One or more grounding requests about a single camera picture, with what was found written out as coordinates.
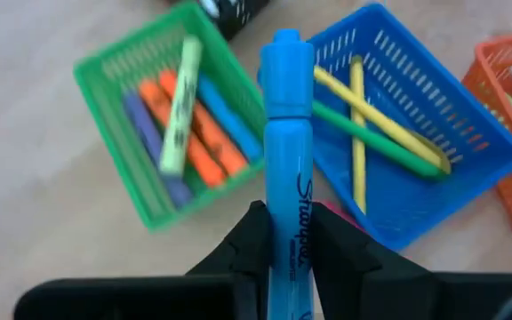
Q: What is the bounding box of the blue highlighter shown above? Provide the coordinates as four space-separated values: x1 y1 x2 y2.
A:
196 74 265 164
258 28 316 320

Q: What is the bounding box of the green plastic basket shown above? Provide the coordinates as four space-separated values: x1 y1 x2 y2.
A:
72 1 268 233

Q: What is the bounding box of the orange highlighter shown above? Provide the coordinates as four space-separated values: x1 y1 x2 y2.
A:
157 69 249 177
139 79 227 188

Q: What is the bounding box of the purple highlighter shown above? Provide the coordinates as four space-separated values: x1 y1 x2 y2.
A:
124 91 194 209

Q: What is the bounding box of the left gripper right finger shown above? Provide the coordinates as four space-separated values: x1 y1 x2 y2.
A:
310 202 437 320

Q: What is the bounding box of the black plastic basket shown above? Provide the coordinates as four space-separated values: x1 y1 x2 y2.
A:
169 0 271 42

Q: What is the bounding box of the blue plastic basket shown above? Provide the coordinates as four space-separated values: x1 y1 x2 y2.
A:
307 2 512 252

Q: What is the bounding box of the thin yellow pen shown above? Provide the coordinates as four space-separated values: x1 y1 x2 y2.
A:
312 65 453 176
348 54 369 215

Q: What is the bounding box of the pink highlighter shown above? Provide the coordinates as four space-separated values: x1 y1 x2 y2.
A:
316 198 366 232

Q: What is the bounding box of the thin green pen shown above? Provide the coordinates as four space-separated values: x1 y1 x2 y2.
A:
311 100 447 180

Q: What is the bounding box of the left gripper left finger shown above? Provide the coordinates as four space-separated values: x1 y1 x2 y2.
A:
184 200 272 320

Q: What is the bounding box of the pale yellow-green highlighter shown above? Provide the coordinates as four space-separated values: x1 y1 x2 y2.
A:
158 35 204 178

